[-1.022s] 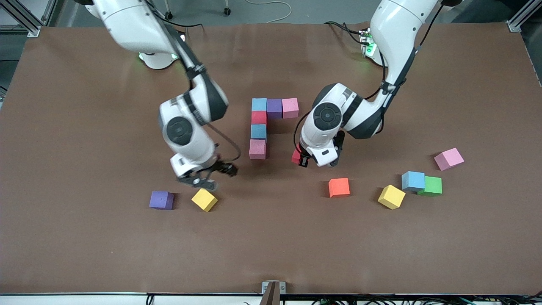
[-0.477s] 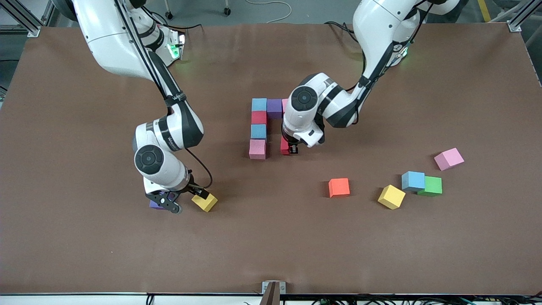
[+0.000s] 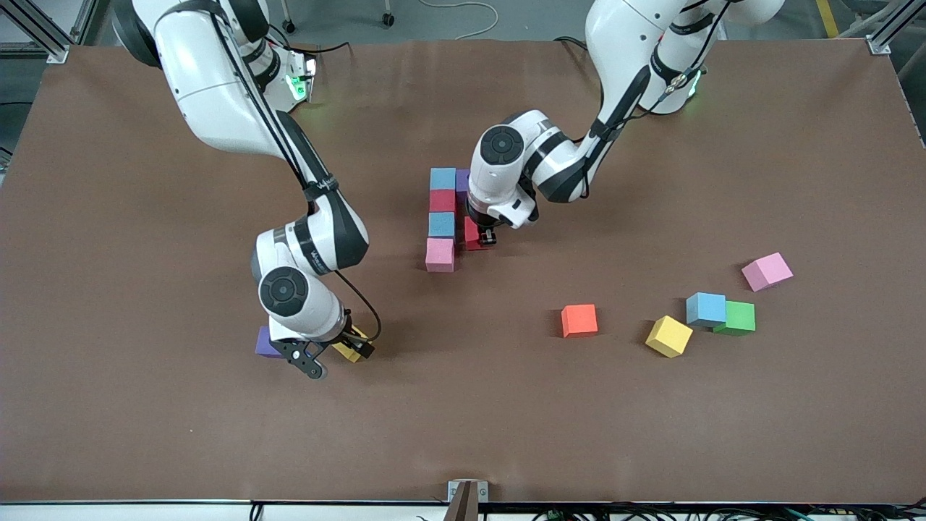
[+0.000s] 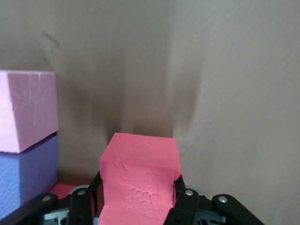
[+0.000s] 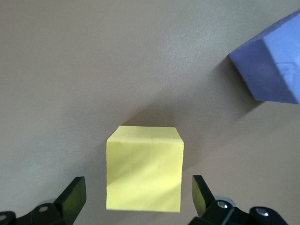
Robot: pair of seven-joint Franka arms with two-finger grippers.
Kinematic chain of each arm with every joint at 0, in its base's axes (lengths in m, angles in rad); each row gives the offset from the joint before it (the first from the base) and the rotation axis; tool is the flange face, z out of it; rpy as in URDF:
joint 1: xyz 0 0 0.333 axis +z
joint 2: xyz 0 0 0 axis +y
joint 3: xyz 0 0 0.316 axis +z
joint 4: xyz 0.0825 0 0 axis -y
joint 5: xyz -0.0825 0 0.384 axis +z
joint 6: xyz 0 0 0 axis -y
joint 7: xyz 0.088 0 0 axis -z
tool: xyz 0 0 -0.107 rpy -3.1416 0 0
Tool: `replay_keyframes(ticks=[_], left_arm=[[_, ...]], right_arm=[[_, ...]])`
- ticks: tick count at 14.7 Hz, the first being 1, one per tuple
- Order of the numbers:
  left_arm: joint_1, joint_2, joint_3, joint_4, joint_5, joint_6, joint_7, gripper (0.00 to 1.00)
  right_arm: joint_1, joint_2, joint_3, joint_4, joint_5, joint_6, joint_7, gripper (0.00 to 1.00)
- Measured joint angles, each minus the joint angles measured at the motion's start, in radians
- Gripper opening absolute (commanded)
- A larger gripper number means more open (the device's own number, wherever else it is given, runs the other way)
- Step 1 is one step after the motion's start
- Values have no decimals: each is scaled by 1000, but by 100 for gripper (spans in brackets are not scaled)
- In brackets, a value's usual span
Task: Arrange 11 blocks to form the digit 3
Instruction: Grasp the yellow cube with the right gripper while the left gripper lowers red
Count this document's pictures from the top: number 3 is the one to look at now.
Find pink foam cube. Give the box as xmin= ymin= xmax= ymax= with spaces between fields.
xmin=425 ymin=237 xmax=456 ymax=273
xmin=741 ymin=252 xmax=794 ymax=293

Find white table edge rail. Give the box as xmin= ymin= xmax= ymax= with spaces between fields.
xmin=0 ymin=501 xmax=926 ymax=521

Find yellow foam cube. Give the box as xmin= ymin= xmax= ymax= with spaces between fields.
xmin=331 ymin=326 xmax=371 ymax=363
xmin=645 ymin=315 xmax=694 ymax=359

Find metal table edge bracket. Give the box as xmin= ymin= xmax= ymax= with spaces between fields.
xmin=447 ymin=480 xmax=489 ymax=521

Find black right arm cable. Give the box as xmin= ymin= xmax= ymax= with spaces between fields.
xmin=206 ymin=11 xmax=382 ymax=342

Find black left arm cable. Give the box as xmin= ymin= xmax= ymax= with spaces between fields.
xmin=575 ymin=0 xmax=731 ymax=202

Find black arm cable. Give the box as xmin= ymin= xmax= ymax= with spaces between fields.
xmin=575 ymin=0 xmax=731 ymax=202
xmin=206 ymin=11 xmax=382 ymax=342

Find orange foam cube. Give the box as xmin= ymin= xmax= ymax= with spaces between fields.
xmin=561 ymin=303 xmax=599 ymax=339

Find aluminium frame profile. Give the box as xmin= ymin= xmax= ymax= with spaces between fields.
xmin=0 ymin=0 xmax=98 ymax=64
xmin=867 ymin=0 xmax=926 ymax=56

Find green foam cube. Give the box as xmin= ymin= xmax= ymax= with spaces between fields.
xmin=713 ymin=301 xmax=757 ymax=336

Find brown table mat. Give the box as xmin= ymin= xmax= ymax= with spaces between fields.
xmin=0 ymin=38 xmax=926 ymax=504

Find white floor cable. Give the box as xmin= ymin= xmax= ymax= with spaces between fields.
xmin=420 ymin=0 xmax=500 ymax=41

